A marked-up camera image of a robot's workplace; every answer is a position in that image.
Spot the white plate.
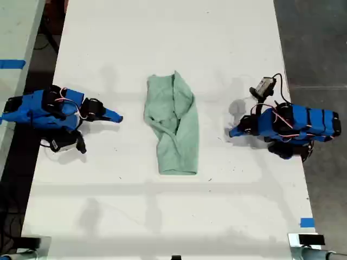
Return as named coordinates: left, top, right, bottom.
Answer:
left=287, top=232, right=330, bottom=249

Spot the black box on white plate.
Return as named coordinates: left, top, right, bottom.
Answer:
left=298, top=234, right=325, bottom=246

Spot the long blue tape strip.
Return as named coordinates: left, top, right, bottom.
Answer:
left=0, top=59, right=27, bottom=70

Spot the black box on grey tray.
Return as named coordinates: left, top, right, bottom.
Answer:
left=19, top=237, right=41, bottom=249

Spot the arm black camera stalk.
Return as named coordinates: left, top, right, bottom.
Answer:
left=70, top=131, right=88, bottom=154
left=249, top=87, right=273, bottom=106

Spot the pale green t-shirt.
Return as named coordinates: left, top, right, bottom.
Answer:
left=143, top=70, right=201, bottom=176

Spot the pale side table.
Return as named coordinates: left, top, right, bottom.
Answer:
left=0, top=0, right=47, bottom=179

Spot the grey tray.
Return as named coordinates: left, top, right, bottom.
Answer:
left=0, top=235, right=52, bottom=260

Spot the arm camera box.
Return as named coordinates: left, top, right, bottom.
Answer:
left=256, top=77, right=277, bottom=96
left=50, top=137, right=78, bottom=153

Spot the black floor cable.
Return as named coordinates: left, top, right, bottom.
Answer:
left=34, top=16, right=62, bottom=54

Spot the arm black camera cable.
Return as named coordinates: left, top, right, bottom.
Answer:
left=272, top=73, right=292, bottom=105
left=40, top=137, right=56, bottom=149

